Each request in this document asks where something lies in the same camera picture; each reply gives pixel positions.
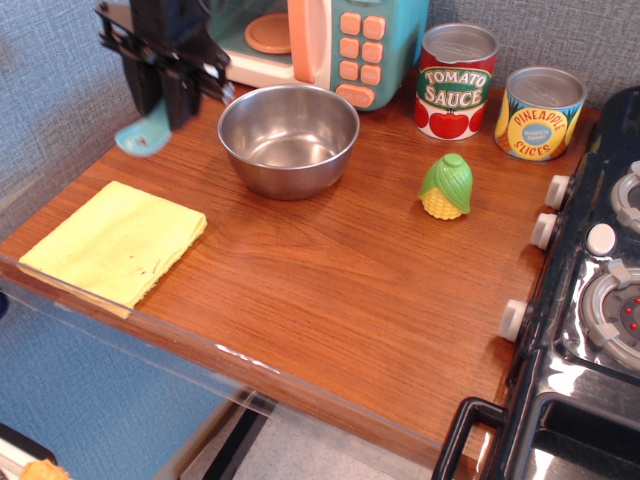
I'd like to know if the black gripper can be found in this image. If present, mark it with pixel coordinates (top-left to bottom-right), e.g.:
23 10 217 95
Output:
95 1 234 130

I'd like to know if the teal dish brush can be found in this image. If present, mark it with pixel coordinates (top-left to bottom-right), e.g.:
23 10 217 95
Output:
114 99 172 157

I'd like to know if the white stove knob bottom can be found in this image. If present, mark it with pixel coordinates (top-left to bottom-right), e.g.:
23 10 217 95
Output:
499 299 528 342

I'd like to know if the white stove knob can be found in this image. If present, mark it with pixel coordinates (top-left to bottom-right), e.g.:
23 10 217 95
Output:
499 299 528 342
545 175 571 211
530 213 557 250

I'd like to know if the orange microwave plate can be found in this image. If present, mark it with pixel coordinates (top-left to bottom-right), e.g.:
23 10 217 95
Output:
244 13 291 55

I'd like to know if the stainless steel bowl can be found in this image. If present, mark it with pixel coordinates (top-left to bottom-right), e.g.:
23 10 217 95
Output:
217 85 360 200

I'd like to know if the yellow folded cloth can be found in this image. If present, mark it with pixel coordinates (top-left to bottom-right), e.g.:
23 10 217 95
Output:
19 181 207 318

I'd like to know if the toy microwave oven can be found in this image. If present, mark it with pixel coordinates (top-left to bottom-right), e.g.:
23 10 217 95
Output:
205 1 429 111

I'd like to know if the tomato sauce can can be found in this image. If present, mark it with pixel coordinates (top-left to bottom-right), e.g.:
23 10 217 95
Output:
414 23 498 141

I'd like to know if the toy corn cob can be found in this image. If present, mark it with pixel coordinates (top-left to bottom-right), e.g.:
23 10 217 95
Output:
418 153 473 220

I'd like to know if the clear acrylic table guard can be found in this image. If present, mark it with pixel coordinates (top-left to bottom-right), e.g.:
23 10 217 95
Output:
0 253 481 480

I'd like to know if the pineapple slices can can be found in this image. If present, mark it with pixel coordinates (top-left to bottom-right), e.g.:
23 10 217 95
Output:
494 66 587 162

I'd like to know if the white stove knob middle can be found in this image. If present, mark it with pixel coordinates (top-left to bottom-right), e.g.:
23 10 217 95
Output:
530 213 557 250

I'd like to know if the white stove knob top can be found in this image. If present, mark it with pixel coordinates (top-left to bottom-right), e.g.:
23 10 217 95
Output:
545 175 571 211

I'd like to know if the white round stove button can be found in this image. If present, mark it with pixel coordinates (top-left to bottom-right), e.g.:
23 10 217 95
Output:
586 223 616 256

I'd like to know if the grey stove burner back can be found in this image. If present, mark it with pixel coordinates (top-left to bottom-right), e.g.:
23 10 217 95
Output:
610 161 640 233

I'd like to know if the grey stove burner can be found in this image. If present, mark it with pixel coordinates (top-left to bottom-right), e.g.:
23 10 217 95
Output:
580 259 639 372
610 161 640 233

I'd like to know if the grey stove burner front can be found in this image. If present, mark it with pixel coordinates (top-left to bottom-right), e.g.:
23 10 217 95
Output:
580 259 639 372

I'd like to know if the black toy stove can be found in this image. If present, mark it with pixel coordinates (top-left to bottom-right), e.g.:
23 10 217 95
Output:
433 87 639 479

